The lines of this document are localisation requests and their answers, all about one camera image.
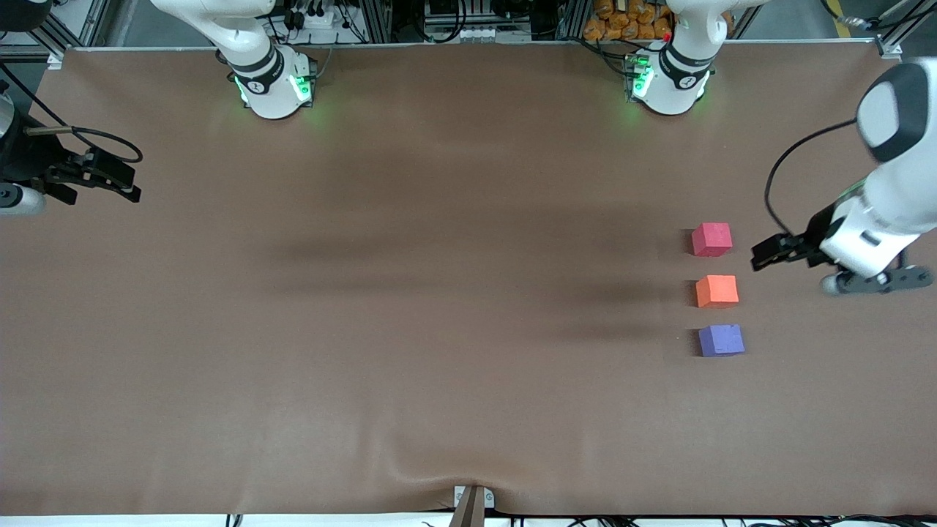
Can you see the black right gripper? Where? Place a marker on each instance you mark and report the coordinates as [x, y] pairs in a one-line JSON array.
[[27, 159]]

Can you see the silver metal clamp plate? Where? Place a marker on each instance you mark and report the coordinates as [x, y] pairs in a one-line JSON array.
[[461, 496]]

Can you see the red foam block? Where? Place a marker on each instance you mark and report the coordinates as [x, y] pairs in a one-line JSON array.
[[711, 239]]

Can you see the white connector row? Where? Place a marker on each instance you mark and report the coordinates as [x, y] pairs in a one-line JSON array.
[[476, 34]]

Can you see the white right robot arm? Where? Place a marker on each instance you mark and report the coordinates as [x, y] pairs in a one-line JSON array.
[[271, 95]]

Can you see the white power strip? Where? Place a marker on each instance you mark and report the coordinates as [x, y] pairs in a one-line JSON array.
[[315, 20]]

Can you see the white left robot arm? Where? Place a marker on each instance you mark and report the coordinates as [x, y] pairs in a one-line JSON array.
[[900, 190]]

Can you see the orange foam block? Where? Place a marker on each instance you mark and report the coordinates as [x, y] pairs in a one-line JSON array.
[[716, 291]]

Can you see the pile of orange lumpy items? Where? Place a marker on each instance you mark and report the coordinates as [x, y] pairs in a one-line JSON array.
[[622, 22]]

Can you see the silver aluminium frame post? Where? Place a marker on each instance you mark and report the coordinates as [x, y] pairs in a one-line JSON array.
[[375, 20], [573, 20]]

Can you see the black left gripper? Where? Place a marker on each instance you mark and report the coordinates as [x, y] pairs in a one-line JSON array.
[[813, 236]]

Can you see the purple foam block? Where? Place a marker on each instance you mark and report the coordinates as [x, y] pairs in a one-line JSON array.
[[721, 341]]

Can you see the diagonal aluminium frame strut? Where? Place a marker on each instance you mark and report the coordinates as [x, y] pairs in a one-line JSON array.
[[908, 33], [73, 33]]

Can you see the silver corner bracket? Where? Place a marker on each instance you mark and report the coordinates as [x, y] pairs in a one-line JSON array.
[[890, 50], [56, 60]]

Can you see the brown table cover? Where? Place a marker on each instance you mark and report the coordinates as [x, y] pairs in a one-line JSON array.
[[366, 402]]

